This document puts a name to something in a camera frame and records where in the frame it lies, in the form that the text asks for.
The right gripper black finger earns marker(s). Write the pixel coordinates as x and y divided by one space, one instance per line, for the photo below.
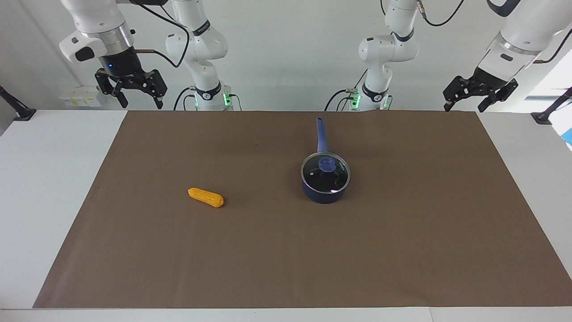
156 87
120 96

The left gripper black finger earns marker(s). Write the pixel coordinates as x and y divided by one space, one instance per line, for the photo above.
502 93
456 91

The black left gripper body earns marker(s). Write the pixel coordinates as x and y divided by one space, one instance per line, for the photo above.
487 80

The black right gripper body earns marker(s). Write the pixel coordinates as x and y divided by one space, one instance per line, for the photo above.
118 65

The yellow corn cob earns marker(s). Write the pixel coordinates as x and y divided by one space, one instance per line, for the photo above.
206 197

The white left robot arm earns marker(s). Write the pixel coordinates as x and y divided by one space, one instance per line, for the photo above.
384 49

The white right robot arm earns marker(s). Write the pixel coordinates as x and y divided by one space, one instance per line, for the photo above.
196 44

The white socket boxes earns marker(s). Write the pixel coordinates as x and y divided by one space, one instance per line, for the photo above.
80 97

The black clamp stand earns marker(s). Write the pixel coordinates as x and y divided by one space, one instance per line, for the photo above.
543 117
22 112

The light blue sheet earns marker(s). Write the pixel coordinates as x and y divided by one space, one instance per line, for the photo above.
569 136

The brown table mat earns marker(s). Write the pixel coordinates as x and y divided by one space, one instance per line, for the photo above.
268 250

